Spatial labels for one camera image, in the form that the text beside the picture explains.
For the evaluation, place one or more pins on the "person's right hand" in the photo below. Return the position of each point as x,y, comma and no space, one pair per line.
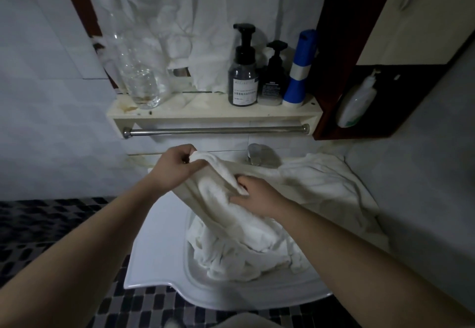
259,198

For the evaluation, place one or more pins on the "person's left hand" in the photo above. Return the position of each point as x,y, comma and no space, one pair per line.
171,170

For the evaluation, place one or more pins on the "person's right thumb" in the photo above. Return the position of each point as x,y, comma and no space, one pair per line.
245,180

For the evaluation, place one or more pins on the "person's left fingers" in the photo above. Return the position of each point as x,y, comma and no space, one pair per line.
189,151

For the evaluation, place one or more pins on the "white towel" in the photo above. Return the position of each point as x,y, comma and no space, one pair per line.
256,220

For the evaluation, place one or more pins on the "person's right forearm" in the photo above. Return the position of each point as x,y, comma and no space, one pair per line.
367,270

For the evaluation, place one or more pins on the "person's left forearm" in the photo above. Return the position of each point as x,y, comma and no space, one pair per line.
79,255

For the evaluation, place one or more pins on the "chrome faucet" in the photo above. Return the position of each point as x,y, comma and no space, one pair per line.
259,155

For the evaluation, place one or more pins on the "steel towel bar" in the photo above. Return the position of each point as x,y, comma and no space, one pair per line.
215,130

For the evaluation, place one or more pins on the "grey pump bottle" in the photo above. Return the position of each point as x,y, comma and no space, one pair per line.
243,70

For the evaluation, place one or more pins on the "clear plastic bottle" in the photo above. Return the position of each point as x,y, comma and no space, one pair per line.
139,64

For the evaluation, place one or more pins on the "black pump bottle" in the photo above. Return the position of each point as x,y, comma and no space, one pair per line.
274,79

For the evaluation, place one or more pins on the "white ceramic sink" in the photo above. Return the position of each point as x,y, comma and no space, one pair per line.
163,257

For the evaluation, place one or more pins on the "blue and white can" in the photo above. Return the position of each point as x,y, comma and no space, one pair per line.
300,70

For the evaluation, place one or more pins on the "mirror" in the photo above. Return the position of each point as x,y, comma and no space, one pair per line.
200,23

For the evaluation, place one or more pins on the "white and green pump bottle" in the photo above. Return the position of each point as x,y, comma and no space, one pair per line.
357,103

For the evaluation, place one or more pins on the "dark wooden cabinet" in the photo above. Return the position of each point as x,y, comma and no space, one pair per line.
356,53

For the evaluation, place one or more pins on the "cream wall shelf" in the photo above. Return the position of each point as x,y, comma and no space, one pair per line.
207,110

